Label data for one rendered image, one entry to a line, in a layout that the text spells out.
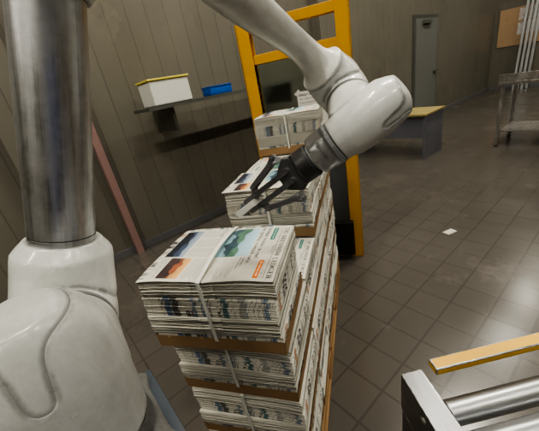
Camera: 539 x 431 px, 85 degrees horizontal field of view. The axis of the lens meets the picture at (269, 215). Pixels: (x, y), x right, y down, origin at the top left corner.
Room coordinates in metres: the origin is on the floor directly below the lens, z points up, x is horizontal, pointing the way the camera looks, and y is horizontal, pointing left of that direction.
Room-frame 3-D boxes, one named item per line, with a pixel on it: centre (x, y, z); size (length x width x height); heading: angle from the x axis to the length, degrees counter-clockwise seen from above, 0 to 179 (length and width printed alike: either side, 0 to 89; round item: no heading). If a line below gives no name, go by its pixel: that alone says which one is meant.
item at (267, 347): (0.70, 0.05, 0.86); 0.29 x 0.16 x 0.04; 162
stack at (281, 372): (1.18, 0.00, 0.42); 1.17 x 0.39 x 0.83; 161
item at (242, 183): (1.32, -0.03, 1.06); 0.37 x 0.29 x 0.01; 72
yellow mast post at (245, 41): (2.38, -0.07, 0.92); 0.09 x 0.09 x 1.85; 71
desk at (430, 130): (4.93, -2.35, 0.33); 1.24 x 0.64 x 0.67; 36
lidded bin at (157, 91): (3.19, 0.76, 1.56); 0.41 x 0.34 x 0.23; 126
